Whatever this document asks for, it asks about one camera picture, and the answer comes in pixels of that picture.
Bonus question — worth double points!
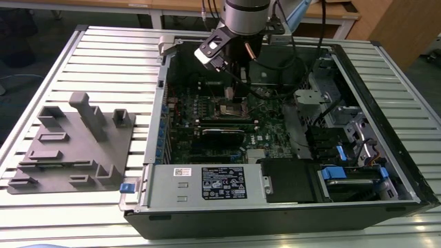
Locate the green motherboard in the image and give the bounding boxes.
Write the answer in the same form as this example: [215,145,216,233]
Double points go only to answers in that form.
[165,77,300,166]

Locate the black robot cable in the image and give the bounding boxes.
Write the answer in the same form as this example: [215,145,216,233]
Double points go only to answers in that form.
[256,0,328,100]

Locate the CPU socket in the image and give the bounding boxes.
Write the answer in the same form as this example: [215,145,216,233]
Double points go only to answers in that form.
[213,97,251,119]

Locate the hard disk in blue carrier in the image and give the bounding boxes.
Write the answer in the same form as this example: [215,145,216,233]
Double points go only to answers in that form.
[319,165,392,203]

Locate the perforated metal drive cage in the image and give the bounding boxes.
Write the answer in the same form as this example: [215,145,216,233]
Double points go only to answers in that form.
[296,58,349,130]

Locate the coloured wire bundle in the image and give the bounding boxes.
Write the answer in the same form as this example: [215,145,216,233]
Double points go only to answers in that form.
[365,152,384,166]

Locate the black PC case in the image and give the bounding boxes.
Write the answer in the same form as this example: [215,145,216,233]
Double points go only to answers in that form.
[119,35,440,241]

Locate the grey power supply unit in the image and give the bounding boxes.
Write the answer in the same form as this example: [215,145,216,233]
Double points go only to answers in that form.
[147,164,269,208]

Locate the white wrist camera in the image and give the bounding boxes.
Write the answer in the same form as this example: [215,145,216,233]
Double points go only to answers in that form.
[193,33,231,72]

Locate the grey case latch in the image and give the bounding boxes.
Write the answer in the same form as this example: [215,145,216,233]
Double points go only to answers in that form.
[157,35,177,56]

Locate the black graphics card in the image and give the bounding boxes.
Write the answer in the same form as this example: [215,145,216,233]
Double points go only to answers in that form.
[201,128,248,148]

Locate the grey parts rack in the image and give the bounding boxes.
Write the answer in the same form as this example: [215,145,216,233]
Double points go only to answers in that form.
[7,91,137,196]

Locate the thick black cable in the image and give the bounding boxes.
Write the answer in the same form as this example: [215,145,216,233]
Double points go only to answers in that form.
[277,55,308,87]

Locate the black plastic disk bay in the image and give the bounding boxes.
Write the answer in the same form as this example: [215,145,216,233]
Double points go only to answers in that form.
[305,126,345,160]

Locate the wooden desk white frame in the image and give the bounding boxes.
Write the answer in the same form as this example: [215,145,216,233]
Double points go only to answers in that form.
[0,0,152,12]
[151,0,363,39]

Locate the silver metal drive bracket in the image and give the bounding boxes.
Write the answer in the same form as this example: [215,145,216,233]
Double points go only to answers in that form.
[292,88,332,112]

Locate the silver heat sink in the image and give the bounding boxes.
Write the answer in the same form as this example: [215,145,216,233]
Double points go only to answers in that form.
[247,149,269,159]

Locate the small grey wrist camera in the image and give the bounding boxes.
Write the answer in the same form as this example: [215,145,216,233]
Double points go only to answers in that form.
[268,22,291,47]

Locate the wooden cabinet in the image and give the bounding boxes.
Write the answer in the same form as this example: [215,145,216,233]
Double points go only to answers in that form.
[348,0,441,70]

